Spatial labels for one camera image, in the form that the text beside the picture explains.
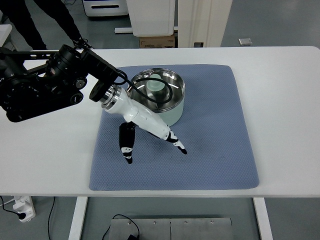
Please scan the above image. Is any blue quilted mat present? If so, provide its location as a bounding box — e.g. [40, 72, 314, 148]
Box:
[89, 64, 260, 191]

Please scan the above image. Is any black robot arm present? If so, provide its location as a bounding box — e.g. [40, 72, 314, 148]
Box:
[0, 44, 127, 123]

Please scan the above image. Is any black floor cable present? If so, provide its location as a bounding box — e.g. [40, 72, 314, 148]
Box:
[47, 196, 141, 240]

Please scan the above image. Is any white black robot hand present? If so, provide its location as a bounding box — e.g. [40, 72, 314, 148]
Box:
[100, 87, 187, 164]

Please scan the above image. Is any white power strip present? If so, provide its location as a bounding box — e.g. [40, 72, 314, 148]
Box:
[13, 195, 36, 223]

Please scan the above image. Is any white table leg right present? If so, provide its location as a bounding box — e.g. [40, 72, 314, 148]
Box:
[253, 197, 274, 240]

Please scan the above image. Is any white appliance top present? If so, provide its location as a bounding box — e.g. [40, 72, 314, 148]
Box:
[82, 0, 129, 17]

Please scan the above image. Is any white table foot bar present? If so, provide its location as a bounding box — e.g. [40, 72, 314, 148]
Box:
[114, 27, 133, 34]

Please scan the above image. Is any grey floor object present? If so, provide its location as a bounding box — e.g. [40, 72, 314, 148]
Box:
[238, 37, 253, 46]

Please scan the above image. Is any white table leg left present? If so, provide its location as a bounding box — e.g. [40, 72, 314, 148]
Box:
[68, 196, 89, 240]

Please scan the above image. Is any green pot with handle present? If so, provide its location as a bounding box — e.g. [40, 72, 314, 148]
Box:
[129, 69, 186, 128]

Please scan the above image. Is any white table leg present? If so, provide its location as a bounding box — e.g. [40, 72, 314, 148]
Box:
[253, 197, 274, 240]
[68, 196, 89, 240]

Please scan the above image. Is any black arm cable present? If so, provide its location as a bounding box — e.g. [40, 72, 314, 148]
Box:
[114, 68, 175, 104]

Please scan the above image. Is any metal floor plate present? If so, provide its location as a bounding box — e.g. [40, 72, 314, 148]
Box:
[108, 217, 234, 240]

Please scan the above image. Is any white cabinet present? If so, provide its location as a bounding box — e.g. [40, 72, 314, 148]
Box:
[126, 0, 176, 37]

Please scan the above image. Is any cardboard box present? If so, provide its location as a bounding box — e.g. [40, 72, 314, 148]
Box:
[139, 35, 175, 49]

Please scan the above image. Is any person in black clothes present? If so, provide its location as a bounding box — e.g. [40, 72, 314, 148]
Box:
[0, 0, 92, 51]

